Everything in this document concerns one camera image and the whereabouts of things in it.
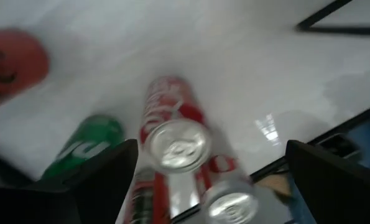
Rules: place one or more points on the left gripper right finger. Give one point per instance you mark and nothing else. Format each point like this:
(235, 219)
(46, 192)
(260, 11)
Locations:
(337, 193)

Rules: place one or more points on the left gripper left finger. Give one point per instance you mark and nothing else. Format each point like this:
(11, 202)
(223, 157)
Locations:
(94, 193)

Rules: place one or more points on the silver Diet Coke can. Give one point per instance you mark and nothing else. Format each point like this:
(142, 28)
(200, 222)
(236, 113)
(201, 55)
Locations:
(231, 205)

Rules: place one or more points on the red Coca-Cola Zero can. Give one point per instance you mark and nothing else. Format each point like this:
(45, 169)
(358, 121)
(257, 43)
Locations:
(13, 62)

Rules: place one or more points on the green Sprite can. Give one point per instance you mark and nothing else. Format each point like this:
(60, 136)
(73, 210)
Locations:
(88, 140)

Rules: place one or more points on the wooden shelf black frame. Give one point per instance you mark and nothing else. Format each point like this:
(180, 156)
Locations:
(343, 30)

